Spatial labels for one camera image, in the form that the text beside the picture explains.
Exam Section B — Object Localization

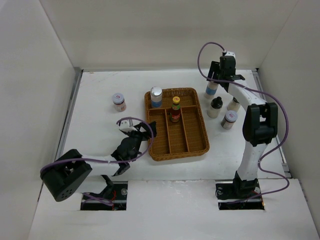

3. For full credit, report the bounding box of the dark paste jar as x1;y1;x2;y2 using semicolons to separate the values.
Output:
112;93;126;112
221;110;238;130

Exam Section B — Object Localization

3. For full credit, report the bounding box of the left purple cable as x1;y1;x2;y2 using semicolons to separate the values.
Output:
39;116;155;207

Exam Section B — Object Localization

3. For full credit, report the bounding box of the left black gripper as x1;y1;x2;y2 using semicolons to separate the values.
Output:
124;121;156;150

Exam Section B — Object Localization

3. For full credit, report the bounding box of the aluminium table rail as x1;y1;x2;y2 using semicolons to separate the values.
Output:
51;67;84;163
249;68;287;166

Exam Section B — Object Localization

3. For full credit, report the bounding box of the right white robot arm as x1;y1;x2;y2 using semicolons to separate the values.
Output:
208;53;278;198

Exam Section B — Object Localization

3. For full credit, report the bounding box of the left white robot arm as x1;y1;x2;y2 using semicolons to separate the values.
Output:
40;117;157;202

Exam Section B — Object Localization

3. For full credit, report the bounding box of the red sauce bottle yellow cap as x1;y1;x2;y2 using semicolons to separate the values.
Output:
170;96;181;123

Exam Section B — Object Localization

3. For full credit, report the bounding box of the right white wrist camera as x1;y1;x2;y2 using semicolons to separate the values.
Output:
222;50;236;58

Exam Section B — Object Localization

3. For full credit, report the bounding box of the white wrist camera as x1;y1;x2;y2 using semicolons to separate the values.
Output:
222;50;236;58
116;119;135;133

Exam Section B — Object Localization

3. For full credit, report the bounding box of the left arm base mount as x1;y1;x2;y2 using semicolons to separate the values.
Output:
80;175;128;211

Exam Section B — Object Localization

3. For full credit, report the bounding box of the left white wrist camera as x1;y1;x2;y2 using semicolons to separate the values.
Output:
116;119;135;133

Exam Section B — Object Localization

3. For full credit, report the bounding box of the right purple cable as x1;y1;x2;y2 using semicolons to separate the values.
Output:
197;41;291;205

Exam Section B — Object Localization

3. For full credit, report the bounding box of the right aluminium table rail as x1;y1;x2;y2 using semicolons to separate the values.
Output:
249;68;287;166

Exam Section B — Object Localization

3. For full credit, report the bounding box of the brown wicker divided tray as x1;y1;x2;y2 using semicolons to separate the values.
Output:
144;87;210;162

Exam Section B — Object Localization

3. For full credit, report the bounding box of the tall blue label jar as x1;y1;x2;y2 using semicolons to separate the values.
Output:
204;81;219;100

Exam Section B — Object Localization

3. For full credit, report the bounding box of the dark cap salt shaker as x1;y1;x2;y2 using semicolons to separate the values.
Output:
227;97;241;113

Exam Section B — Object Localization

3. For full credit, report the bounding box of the purple cable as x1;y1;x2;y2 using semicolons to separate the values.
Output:
197;41;291;205
39;116;155;207

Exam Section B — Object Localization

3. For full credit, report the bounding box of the left aluminium table rail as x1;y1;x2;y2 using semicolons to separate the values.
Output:
51;67;84;163

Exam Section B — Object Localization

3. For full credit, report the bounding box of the black knob white powder bottle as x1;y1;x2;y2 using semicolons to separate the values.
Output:
207;96;223;119

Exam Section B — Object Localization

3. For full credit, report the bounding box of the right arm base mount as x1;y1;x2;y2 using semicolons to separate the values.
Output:
215;178;265;211

